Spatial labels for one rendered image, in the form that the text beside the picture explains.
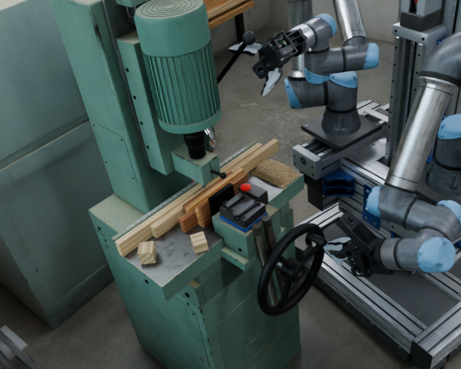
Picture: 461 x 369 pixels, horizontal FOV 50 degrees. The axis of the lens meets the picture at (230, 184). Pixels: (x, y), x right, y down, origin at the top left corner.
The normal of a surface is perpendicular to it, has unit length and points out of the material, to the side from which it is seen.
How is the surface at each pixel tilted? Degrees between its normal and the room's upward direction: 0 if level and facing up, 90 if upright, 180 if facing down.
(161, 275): 0
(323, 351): 0
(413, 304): 0
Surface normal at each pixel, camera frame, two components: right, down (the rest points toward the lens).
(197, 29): 0.76, 0.33
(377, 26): -0.65, 0.53
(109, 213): -0.12, -0.79
